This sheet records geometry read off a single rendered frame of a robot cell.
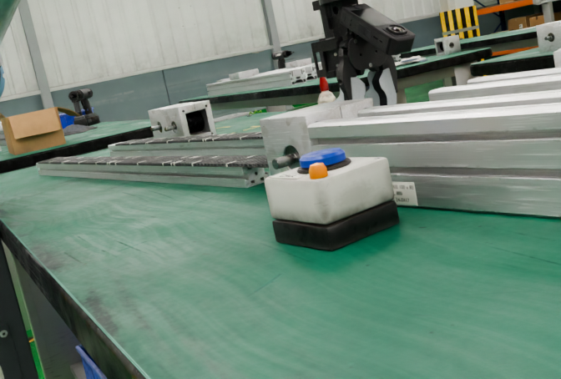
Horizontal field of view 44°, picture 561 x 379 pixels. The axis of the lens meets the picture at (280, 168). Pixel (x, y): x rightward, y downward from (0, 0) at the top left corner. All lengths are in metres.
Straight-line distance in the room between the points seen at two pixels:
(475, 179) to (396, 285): 0.16
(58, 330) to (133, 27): 10.40
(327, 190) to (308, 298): 0.12
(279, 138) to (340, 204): 0.24
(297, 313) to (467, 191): 0.22
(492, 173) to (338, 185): 0.13
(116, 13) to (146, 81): 1.21
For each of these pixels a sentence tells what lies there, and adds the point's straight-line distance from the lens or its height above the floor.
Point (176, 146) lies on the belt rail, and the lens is 1.52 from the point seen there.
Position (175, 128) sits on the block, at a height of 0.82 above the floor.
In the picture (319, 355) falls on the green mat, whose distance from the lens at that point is 0.39.
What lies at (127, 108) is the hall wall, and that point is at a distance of 12.12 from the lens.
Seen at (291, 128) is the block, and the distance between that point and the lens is 0.77.
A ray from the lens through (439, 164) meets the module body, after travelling 0.62.
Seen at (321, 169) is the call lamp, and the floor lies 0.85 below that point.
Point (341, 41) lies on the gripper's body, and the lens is 1.01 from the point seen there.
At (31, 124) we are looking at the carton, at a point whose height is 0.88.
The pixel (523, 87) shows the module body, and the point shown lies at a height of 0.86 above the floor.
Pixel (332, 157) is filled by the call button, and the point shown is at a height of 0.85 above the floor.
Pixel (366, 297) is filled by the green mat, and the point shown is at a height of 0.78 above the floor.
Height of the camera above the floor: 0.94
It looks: 9 degrees down
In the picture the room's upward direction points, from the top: 12 degrees counter-clockwise
